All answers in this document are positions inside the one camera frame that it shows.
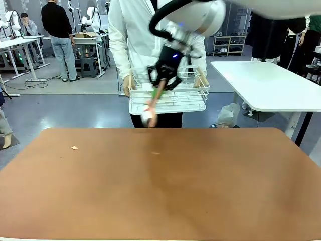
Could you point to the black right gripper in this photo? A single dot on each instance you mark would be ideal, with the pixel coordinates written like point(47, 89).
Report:
point(168, 62)

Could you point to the person's right forearm white sleeve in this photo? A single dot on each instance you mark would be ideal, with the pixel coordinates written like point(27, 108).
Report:
point(120, 60)

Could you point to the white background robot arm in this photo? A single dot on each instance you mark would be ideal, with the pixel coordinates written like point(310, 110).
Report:
point(92, 18)
point(12, 21)

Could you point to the person's left forearm white sleeve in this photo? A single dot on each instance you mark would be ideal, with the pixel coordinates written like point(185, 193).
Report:
point(201, 62)

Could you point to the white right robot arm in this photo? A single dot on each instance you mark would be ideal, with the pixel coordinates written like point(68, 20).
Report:
point(200, 15)

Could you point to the person's right hand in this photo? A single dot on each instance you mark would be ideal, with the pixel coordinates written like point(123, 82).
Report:
point(127, 88)

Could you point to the person in white jacket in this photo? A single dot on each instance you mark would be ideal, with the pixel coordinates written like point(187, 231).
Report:
point(130, 37)

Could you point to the translucent plastic bag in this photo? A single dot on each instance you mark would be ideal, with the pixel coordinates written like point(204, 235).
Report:
point(227, 115)

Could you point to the light wooden shoe rack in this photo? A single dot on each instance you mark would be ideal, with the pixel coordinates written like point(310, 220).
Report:
point(229, 45)

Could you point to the grey step stool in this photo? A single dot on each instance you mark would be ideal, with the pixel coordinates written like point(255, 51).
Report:
point(88, 66)

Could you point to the white desk with box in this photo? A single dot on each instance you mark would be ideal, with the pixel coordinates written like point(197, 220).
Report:
point(87, 40)

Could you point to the cardboard box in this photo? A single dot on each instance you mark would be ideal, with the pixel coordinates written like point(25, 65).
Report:
point(84, 34)

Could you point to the large white side table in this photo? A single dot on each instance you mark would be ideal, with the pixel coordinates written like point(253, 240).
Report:
point(265, 85)

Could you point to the small crumb on table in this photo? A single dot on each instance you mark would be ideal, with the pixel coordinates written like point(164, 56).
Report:
point(74, 147)

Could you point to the person in black coat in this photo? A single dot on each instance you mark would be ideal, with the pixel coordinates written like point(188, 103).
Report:
point(268, 37)

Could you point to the man black sweater grey jeans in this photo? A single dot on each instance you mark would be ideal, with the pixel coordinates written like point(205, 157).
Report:
point(59, 25)

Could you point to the white power strip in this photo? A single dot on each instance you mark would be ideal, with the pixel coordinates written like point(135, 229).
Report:
point(36, 80)

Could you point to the person in cream top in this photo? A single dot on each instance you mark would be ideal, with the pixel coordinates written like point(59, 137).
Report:
point(293, 32)

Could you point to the seated person grey hoodie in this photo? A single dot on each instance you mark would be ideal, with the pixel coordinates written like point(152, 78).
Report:
point(29, 27)

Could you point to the white desk with seated person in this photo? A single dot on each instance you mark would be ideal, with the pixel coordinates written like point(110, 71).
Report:
point(17, 42)

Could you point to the person in green top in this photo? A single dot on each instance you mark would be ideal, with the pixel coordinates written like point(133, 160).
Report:
point(316, 21)

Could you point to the beige shoe on leg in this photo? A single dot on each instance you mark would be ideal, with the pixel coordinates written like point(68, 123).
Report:
point(6, 140)

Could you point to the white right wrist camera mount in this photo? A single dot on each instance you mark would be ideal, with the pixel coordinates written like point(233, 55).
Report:
point(184, 39)

